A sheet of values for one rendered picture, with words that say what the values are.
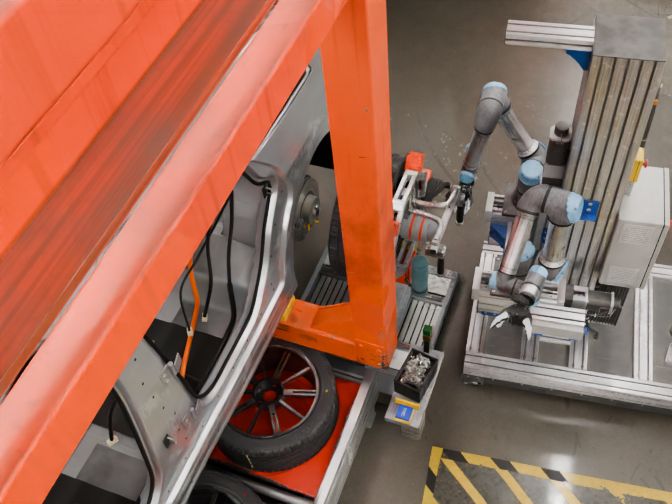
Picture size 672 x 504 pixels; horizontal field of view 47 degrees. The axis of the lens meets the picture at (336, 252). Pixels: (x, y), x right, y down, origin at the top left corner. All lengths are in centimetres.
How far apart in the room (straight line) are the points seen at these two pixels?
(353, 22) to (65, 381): 135
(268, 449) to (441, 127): 282
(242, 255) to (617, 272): 173
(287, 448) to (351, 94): 183
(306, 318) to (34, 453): 257
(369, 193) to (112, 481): 163
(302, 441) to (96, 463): 91
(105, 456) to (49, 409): 219
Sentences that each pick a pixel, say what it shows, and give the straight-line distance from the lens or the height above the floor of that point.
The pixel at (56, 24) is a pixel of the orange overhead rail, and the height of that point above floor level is 347.
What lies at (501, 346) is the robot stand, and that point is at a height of 21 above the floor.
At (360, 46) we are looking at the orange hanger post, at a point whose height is 242.
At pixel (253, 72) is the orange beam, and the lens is 178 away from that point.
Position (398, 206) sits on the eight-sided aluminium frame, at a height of 111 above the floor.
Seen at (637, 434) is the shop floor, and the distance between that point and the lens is 438.
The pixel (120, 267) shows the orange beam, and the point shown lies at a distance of 147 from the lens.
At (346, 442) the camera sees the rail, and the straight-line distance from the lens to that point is 378.
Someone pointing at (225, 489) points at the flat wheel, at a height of 50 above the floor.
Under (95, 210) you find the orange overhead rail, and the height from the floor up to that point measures 300.
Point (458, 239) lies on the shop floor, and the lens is 491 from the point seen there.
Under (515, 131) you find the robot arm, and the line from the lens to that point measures 388.
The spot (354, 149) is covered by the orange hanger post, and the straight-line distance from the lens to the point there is 262.
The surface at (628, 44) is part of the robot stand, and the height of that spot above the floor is 203.
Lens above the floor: 384
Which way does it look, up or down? 52 degrees down
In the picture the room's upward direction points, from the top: 7 degrees counter-clockwise
